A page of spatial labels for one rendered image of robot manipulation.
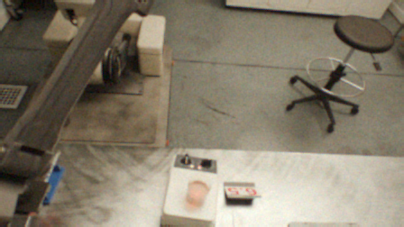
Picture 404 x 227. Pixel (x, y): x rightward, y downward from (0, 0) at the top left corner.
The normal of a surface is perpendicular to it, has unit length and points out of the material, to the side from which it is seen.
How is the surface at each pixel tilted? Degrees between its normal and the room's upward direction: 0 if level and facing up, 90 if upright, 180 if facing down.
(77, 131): 0
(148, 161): 0
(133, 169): 0
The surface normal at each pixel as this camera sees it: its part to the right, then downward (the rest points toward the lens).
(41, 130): 0.60, 0.35
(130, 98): 0.11, -0.64
